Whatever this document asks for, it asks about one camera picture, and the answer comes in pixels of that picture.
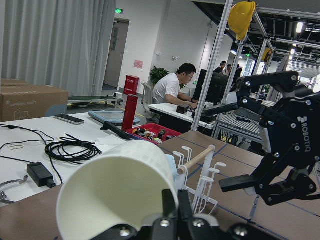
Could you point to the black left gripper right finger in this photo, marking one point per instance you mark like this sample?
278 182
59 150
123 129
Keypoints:
184 208

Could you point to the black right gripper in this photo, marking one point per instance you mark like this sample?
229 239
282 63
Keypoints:
290 136

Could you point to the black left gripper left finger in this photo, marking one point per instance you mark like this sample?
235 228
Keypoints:
170 211

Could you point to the light blue ikea cup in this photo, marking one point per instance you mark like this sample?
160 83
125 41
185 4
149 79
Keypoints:
172 164

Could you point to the cream white ikea cup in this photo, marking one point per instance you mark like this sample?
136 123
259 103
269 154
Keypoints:
121 186

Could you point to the red parts tray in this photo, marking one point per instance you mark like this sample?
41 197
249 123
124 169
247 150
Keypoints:
153 133

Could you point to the red thermos bottle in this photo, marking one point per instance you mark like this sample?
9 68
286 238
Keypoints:
129 112

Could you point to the teach pendant tablet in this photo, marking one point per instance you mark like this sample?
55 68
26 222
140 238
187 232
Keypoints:
114 117

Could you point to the person in white shirt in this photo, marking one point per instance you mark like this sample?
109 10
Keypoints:
168 90

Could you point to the yellow hard hat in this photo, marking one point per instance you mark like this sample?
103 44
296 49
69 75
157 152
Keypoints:
240 18

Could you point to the black power adapter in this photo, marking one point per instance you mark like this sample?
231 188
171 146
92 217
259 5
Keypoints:
40 175

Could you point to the cardboard box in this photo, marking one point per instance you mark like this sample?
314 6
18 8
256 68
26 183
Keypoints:
20 100

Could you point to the white wire cup rack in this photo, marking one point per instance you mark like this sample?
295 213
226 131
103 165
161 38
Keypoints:
202 194

